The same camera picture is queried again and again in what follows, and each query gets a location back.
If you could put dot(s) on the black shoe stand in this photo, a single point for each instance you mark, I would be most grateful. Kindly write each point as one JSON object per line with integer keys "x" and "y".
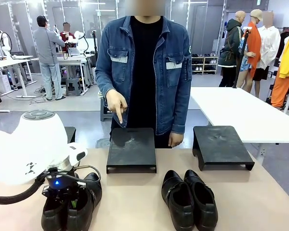
{"x": 71, "y": 133}
{"x": 132, "y": 149}
{"x": 221, "y": 146}

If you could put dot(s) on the mannequin in dark green coat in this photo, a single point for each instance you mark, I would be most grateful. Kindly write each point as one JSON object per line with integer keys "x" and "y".
{"x": 231, "y": 48}

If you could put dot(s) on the dark grey step stool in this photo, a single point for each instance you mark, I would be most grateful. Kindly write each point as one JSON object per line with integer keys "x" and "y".
{"x": 105, "y": 110}

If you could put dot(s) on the silver laptop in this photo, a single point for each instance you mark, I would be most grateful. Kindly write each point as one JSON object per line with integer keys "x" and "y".
{"x": 74, "y": 51}

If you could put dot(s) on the person's left hand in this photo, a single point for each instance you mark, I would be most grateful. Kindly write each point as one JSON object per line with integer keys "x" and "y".
{"x": 176, "y": 139}

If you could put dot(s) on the wooden shoe rack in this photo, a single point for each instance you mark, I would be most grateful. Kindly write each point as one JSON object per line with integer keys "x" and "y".
{"x": 204, "y": 65}

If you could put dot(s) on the grey plastic stool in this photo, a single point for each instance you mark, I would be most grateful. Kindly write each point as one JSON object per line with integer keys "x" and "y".
{"x": 73, "y": 85}

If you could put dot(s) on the person in red top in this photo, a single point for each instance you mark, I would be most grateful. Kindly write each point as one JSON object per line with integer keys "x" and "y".
{"x": 67, "y": 36}

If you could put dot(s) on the person's right hand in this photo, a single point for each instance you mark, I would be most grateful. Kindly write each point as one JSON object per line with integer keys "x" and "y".
{"x": 115, "y": 99}

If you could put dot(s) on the black pole stand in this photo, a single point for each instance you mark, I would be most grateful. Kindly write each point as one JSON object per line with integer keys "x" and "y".
{"x": 94, "y": 48}

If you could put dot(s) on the person in denim jacket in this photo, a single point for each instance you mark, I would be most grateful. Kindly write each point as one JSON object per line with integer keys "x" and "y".
{"x": 147, "y": 72}

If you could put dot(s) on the person's left forearm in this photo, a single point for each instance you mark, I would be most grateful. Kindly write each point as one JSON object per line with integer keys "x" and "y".
{"x": 181, "y": 106}

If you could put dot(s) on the man in grey jacket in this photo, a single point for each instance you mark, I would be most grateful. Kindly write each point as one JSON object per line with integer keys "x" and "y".
{"x": 48, "y": 48}

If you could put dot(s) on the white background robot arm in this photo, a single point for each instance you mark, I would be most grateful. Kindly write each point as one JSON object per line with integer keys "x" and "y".
{"x": 81, "y": 42}

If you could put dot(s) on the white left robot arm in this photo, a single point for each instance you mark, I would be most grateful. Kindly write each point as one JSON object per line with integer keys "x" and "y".
{"x": 36, "y": 142}

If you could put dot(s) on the white standing desk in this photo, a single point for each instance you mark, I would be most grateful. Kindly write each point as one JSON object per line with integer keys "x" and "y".
{"x": 12, "y": 63}

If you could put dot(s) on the mannequin in yellow and orange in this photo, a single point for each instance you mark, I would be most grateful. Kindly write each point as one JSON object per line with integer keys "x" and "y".
{"x": 286, "y": 67}

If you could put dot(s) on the mannequin in orange with cap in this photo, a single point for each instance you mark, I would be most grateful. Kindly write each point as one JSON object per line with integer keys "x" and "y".
{"x": 251, "y": 48}

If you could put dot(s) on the person's right forearm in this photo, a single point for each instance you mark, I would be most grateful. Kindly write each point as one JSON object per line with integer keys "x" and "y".
{"x": 104, "y": 77}

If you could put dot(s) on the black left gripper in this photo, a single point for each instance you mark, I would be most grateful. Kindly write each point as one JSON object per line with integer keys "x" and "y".
{"x": 62, "y": 184}

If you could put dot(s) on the white workbench desk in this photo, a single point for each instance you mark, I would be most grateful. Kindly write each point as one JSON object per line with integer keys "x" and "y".
{"x": 72, "y": 60}

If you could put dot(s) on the large white table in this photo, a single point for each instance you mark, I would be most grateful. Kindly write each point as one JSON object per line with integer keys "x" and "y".
{"x": 240, "y": 113}

